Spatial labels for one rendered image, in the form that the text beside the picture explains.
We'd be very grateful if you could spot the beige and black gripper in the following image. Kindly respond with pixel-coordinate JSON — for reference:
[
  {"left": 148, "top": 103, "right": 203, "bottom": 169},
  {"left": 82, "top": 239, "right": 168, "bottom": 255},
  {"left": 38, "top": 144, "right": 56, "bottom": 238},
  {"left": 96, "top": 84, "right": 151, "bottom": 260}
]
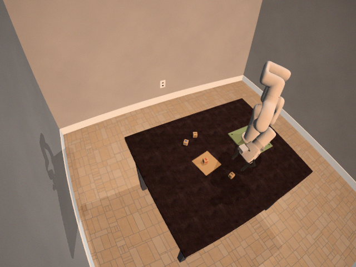
[{"left": 231, "top": 141, "right": 261, "bottom": 171}]

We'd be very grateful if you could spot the orange flat mat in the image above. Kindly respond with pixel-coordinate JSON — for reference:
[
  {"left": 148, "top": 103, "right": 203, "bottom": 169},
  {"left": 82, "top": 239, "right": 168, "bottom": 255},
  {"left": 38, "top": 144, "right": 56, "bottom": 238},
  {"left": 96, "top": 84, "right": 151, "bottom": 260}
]
[{"left": 192, "top": 151, "right": 221, "bottom": 176}]

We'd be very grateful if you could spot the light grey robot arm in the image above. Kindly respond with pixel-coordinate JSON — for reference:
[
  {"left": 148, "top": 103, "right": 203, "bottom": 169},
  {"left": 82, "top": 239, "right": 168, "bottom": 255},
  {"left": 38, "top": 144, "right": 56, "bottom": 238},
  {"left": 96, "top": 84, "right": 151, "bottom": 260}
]
[{"left": 241, "top": 61, "right": 291, "bottom": 151}]

